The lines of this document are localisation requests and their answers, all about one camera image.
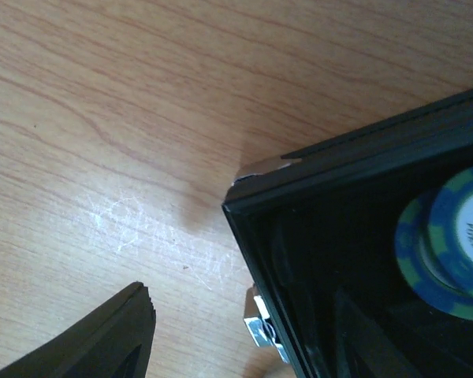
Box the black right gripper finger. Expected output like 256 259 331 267
0 282 156 377

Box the black poker set case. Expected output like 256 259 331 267
222 88 473 377

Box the blue chip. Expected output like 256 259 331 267
394 166 473 321

